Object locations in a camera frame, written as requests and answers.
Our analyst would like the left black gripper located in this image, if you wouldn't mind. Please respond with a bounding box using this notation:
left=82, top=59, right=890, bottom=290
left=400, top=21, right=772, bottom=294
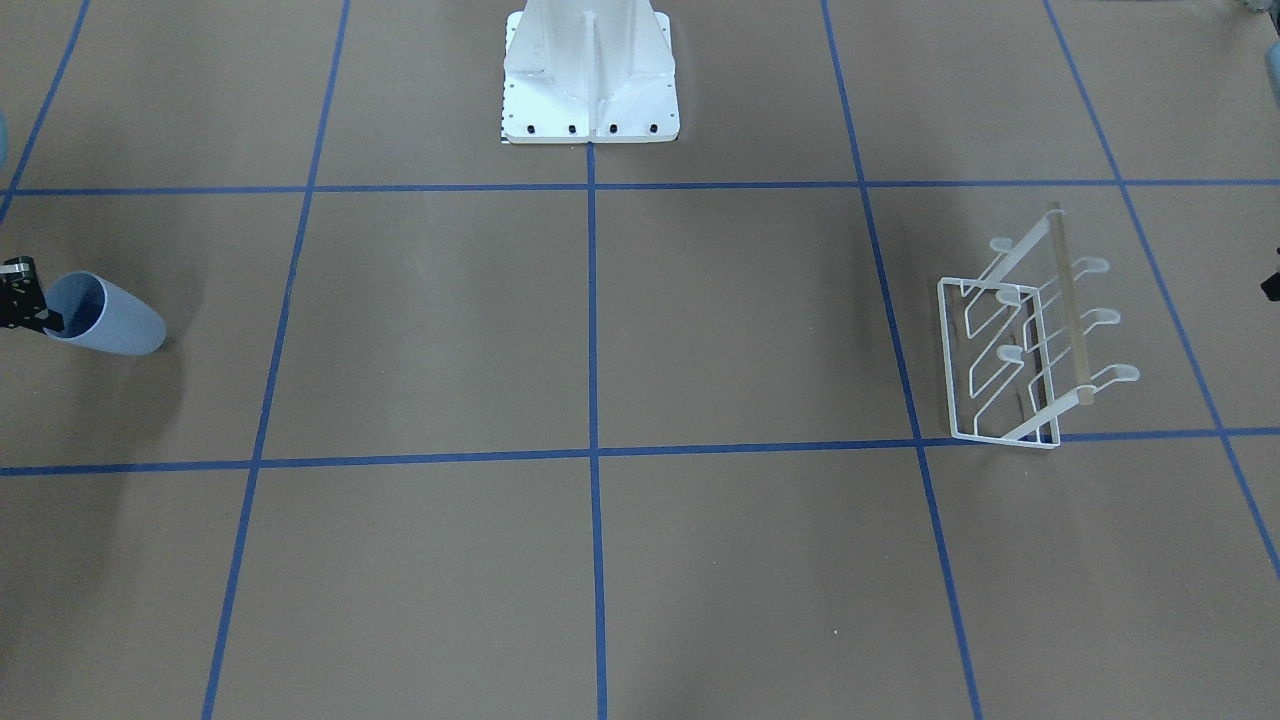
left=1260, top=272, right=1280, bottom=302

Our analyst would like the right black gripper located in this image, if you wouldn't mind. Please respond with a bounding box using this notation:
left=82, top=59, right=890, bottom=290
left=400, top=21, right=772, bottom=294
left=1, top=256, right=65, bottom=334

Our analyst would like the blue plastic cup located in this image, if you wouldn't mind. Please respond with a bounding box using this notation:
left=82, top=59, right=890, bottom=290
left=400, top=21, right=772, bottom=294
left=45, top=272, right=166, bottom=356

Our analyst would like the white wire cup rack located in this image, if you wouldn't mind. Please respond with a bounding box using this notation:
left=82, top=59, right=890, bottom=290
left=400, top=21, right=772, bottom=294
left=936, top=202, right=1140, bottom=448

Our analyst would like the white camera pole base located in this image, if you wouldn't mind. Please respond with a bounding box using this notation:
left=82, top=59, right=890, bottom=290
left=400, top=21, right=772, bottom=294
left=500, top=1, right=681, bottom=145

